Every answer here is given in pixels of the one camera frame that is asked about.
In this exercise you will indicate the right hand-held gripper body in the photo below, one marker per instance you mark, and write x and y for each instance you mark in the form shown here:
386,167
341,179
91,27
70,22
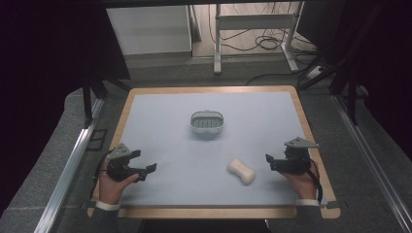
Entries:
296,160

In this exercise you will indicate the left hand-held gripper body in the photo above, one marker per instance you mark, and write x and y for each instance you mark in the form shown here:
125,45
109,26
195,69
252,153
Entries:
117,163

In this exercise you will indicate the cream soap bar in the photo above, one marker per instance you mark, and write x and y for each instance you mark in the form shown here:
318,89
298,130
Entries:
241,171

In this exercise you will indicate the white soap dish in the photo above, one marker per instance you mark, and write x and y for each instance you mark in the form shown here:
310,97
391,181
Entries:
207,122

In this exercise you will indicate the person's left hand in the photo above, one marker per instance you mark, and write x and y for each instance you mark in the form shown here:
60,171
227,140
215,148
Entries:
110,189

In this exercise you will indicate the person's right hand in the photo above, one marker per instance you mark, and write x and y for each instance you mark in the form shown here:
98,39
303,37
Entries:
304,186

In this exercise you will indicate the pale blue table mat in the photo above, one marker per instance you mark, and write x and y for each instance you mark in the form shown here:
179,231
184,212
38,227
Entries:
194,155

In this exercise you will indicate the grey table corner clip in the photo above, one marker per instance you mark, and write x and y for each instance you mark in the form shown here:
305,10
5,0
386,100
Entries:
335,204

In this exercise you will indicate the black tripod stand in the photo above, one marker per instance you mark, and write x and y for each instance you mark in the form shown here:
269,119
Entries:
352,103
86,103

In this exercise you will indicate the white power strip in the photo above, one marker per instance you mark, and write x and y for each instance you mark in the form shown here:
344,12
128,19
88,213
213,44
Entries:
315,72

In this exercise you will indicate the white cabinet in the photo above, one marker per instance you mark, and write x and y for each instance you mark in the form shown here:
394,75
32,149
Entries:
149,29

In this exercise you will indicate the dark curtain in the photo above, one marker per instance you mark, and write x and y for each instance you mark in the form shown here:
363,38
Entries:
388,64
39,64

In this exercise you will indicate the black floor bracket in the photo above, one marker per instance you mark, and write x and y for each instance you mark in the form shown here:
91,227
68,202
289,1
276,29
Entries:
97,139

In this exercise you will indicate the aluminium rail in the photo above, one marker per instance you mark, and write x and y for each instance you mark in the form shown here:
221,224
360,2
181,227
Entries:
372,161
69,174

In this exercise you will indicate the white desk frame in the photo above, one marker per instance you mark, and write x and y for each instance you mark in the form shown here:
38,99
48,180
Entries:
256,22

